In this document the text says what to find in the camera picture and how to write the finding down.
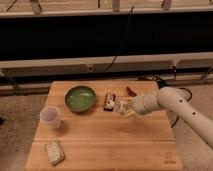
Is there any dark rectangular box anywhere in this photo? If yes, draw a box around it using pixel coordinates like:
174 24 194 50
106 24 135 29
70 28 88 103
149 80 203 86
104 93 115 111

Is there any small white bottle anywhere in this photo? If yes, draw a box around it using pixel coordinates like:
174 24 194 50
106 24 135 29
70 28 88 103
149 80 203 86
106 101 115 110

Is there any black cable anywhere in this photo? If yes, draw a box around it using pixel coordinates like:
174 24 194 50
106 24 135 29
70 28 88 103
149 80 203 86
102 5 135 74

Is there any translucent plastic cup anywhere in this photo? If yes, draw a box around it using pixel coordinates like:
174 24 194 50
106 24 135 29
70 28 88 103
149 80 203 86
40 106 61 129

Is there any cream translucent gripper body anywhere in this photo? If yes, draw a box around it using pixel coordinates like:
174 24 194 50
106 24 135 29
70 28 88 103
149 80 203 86
115 97 135 117

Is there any red brown tool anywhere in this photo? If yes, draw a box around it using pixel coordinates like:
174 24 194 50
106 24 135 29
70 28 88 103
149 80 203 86
126 86 137 97

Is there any green bowl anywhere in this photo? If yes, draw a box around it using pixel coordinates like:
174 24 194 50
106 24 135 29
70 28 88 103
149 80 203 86
65 86 96 113

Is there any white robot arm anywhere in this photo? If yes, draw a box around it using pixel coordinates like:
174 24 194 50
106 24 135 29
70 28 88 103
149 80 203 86
115 87 213 149

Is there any black power adapter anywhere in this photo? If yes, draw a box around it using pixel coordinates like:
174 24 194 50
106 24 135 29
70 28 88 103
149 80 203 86
155 78 169 89

